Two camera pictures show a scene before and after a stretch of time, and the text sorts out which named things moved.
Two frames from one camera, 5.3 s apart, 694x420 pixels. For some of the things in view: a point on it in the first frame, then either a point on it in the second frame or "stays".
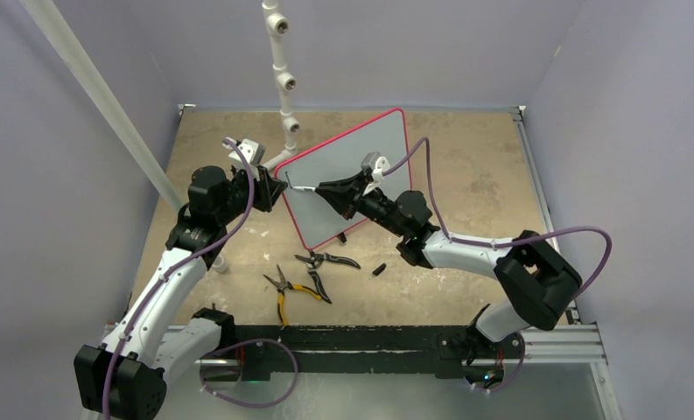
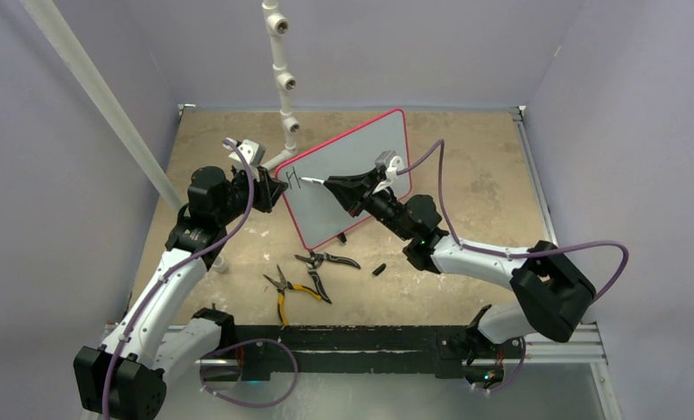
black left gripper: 268,189 stays
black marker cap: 377,271 stays
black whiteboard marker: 304,188 to 312,179
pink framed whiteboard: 315,217 stays
